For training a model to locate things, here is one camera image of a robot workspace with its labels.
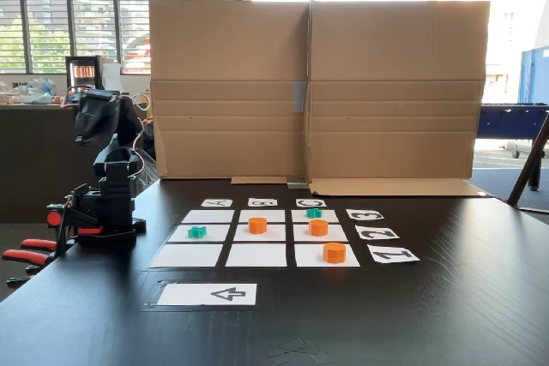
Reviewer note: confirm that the round orange token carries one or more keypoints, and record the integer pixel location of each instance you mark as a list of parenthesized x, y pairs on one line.
[(257, 226), (318, 228), (334, 253)]

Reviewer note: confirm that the white paper grid square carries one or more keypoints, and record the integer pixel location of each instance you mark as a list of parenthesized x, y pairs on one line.
[(300, 235), (329, 217), (256, 256), (209, 216), (306, 256), (276, 235), (218, 233), (186, 256), (275, 215)]

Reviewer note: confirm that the green cross token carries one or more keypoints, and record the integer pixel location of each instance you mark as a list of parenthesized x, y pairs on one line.
[(313, 213), (197, 232)]

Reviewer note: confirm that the white paper bag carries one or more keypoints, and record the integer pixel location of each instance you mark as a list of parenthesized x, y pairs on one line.
[(112, 76)]

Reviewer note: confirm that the black mini fridge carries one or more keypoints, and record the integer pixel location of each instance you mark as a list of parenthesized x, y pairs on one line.
[(83, 72)]

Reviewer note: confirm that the clear plastic bag pile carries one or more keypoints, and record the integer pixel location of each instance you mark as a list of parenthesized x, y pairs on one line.
[(38, 91)]

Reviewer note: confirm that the dark counter cabinet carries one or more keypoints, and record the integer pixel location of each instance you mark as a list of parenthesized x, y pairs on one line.
[(25, 147)]

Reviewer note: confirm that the window with blinds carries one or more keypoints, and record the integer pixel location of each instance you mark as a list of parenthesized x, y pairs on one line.
[(47, 40)]

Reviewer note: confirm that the paper sheet letter A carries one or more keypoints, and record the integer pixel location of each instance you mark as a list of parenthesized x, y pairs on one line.
[(216, 202)]

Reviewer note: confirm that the brown cardboard screen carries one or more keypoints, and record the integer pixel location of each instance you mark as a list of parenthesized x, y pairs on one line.
[(231, 49)]

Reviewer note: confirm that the paper sheet letter B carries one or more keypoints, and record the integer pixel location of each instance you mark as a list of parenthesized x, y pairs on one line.
[(262, 202)]

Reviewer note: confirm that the white arrow paper sheet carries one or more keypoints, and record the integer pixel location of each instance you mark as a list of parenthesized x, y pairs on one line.
[(188, 294)]

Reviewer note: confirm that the grey tape strip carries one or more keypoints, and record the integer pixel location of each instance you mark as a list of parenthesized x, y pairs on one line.
[(299, 97)]

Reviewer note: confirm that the grey tape piece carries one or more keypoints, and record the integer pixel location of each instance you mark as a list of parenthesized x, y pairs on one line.
[(297, 184)]

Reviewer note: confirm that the paper sheet letter C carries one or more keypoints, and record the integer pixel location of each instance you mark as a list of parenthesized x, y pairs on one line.
[(311, 202)]

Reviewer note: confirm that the paper sheet number 3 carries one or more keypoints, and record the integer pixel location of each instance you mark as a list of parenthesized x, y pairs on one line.
[(364, 214)]

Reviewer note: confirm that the paper sheet number 2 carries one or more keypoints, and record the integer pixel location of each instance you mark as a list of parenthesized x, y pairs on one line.
[(376, 233)]

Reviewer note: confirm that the paper sheet number 1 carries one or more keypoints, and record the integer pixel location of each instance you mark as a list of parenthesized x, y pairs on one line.
[(392, 253)]

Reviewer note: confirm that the blue foosball table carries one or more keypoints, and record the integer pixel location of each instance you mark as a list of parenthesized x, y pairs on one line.
[(510, 119)]

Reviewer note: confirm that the brown wooden tripod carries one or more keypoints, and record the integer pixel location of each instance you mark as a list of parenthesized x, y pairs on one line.
[(525, 169)]

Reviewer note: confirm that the blue container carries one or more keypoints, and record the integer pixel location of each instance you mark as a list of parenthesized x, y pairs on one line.
[(536, 79)]

